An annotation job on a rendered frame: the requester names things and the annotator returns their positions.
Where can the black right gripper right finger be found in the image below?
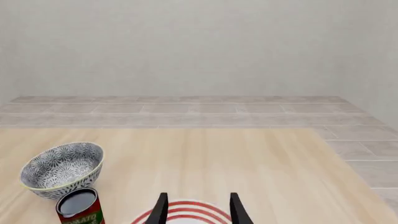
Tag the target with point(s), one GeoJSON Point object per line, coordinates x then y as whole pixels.
{"type": "Point", "coordinates": [238, 211]}

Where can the patterned black and white bowl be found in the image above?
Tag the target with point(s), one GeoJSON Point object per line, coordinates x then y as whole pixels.
{"type": "Point", "coordinates": [63, 166]}

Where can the white plate with red rings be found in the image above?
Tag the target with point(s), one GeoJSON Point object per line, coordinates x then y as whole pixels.
{"type": "Point", "coordinates": [194, 211]}

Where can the red tomato sauce tin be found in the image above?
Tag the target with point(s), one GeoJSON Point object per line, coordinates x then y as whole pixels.
{"type": "Point", "coordinates": [81, 208]}

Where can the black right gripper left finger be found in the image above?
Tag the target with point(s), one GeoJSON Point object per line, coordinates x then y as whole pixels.
{"type": "Point", "coordinates": [160, 211]}

